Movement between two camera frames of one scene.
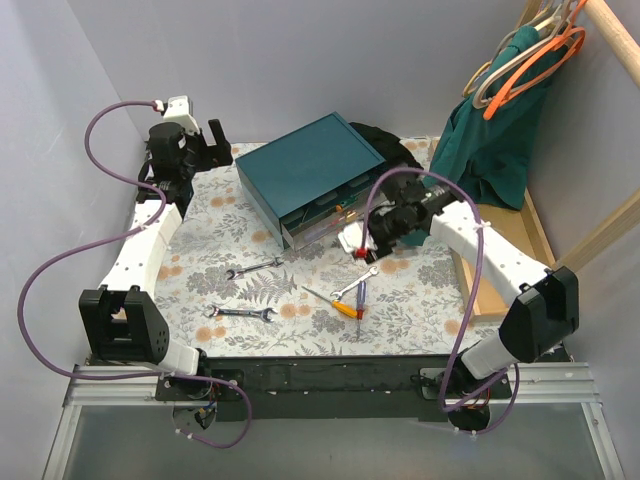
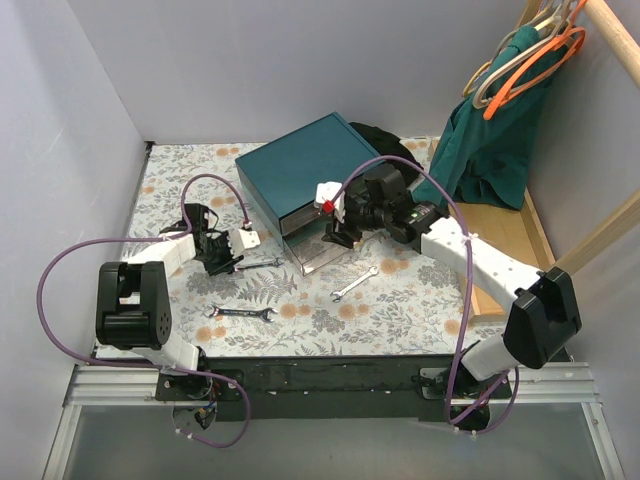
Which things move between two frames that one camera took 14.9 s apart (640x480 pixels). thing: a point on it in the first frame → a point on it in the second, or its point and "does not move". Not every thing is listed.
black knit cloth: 389,147 does not move
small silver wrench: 339,293 does not move
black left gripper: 209,151 → 220,253
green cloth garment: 485,151 does not move
